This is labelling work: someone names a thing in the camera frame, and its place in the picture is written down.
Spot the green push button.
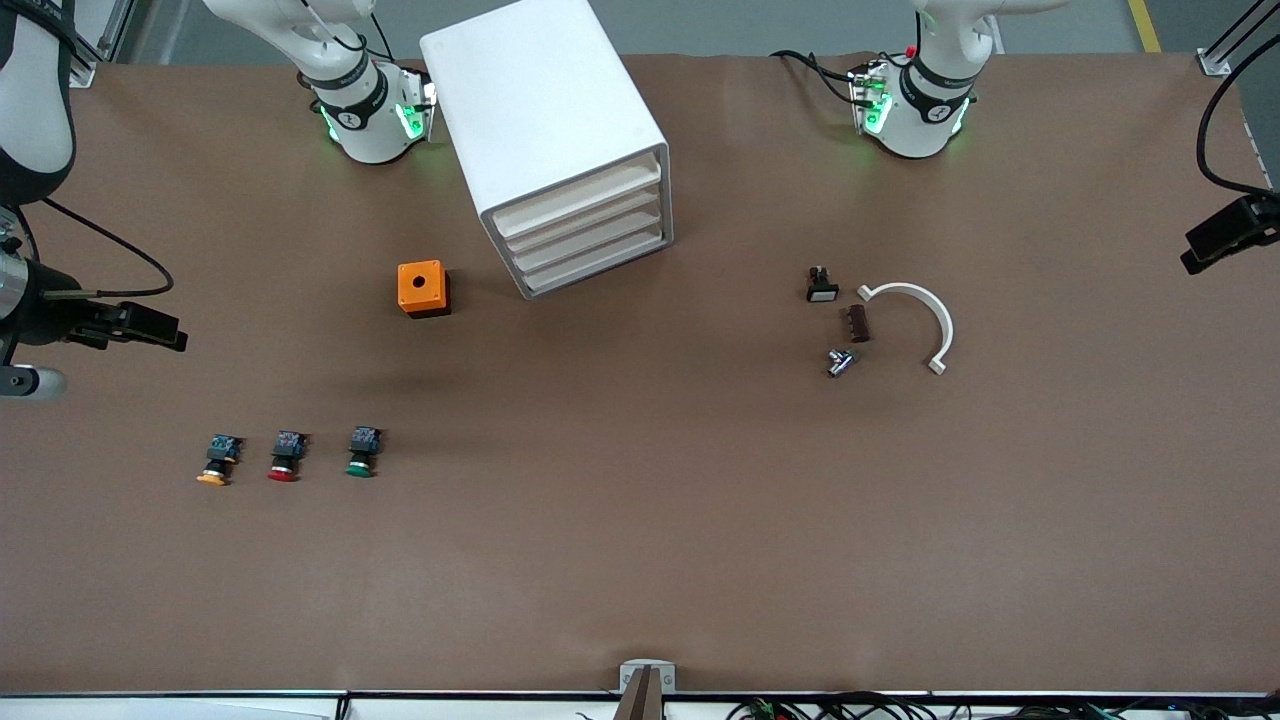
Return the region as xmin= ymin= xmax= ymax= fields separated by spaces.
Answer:
xmin=345 ymin=426 xmax=386 ymax=479

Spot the white plastic drawer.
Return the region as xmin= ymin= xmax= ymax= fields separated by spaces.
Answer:
xmin=490 ymin=158 xmax=664 ymax=241
xmin=520 ymin=230 xmax=672 ymax=298
xmin=500 ymin=185 xmax=666 ymax=256
xmin=510 ymin=207 xmax=668 ymax=276

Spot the yellow push button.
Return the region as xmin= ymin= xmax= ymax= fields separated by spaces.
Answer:
xmin=196 ymin=434 xmax=245 ymax=488

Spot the red push button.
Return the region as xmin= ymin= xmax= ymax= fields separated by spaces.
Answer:
xmin=267 ymin=430 xmax=310 ymax=484

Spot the white drawer cabinet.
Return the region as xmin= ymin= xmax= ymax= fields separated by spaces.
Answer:
xmin=419 ymin=0 xmax=674 ymax=300

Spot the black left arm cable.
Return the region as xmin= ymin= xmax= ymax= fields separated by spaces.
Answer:
xmin=1198 ymin=35 xmax=1280 ymax=197

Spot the aluminium frame profile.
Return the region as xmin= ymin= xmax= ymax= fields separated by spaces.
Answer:
xmin=60 ymin=0 xmax=136 ymax=89
xmin=1195 ymin=0 xmax=1280 ymax=77

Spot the orange button enclosure box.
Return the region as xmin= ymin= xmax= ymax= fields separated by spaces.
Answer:
xmin=397 ymin=260 xmax=452 ymax=320

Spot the white curved plastic bracket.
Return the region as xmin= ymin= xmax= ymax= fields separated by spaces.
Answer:
xmin=857 ymin=283 xmax=954 ymax=376

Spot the black base cable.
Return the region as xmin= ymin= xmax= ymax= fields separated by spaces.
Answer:
xmin=770 ymin=48 xmax=863 ymax=106

